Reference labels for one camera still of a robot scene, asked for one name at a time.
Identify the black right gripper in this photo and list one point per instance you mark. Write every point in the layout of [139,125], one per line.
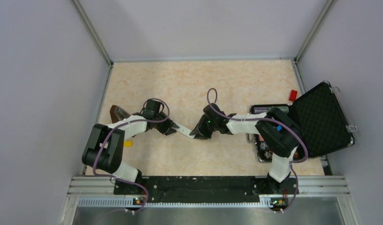
[200,131]

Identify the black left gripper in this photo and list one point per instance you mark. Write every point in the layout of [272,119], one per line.
[167,129]

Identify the white remote control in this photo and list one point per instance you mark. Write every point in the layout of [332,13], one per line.
[183,130]

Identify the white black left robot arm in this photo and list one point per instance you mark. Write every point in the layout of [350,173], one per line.
[104,148]

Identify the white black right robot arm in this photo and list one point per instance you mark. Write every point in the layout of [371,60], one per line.
[281,134]

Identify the yellow block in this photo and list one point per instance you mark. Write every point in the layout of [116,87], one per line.
[127,143]

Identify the brown round object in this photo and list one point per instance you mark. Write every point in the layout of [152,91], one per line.
[117,114]

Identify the red toy brick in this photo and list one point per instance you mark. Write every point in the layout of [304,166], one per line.
[293,95]

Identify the black poker chip case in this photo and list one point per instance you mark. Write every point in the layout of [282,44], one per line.
[318,112]

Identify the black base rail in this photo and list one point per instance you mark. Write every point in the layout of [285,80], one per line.
[207,189]

